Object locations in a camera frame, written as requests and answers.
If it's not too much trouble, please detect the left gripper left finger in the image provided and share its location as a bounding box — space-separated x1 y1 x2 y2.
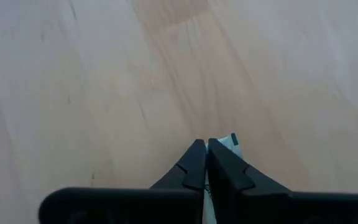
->
38 138 207 224

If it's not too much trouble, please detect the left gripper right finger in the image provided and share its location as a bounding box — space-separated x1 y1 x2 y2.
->
208 138 358 224

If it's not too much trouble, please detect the green white sweetener packet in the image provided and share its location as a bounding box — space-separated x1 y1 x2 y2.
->
201 133 244 224

